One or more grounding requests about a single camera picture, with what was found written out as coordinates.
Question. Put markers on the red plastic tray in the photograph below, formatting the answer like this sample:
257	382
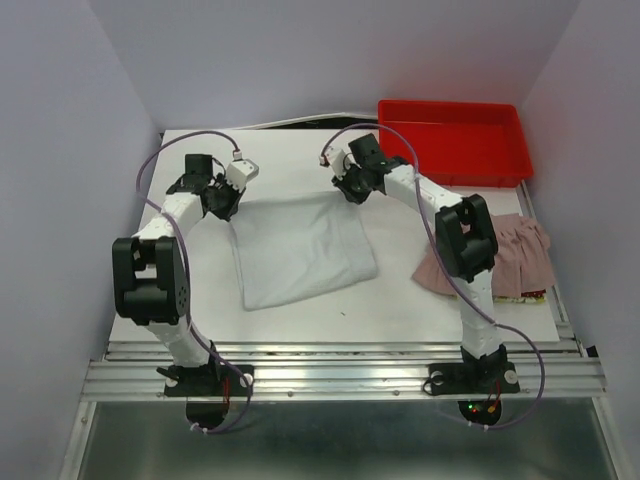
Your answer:
458	143

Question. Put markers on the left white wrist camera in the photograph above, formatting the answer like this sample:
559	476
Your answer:
240	172

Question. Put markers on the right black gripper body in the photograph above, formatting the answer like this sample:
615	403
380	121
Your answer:
354	183

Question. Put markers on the yellow green skirt underneath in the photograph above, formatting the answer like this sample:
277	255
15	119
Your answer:
534	297

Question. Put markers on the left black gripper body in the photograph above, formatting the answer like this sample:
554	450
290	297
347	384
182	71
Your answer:
225	198

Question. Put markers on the aluminium rail frame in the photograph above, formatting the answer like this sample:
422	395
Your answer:
339	384

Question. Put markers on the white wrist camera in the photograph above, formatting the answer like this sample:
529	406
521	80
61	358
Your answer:
240	172
339	162

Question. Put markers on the white skirt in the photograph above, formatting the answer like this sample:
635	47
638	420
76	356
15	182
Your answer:
293	249

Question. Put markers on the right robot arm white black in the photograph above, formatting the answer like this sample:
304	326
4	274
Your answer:
459	229

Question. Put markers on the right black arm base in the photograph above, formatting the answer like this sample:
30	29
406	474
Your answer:
481	384

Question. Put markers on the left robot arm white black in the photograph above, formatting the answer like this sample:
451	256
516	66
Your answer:
150	269

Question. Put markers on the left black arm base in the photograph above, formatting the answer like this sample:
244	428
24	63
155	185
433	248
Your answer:
217	397

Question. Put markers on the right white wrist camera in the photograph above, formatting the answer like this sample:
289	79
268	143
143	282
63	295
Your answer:
339	162

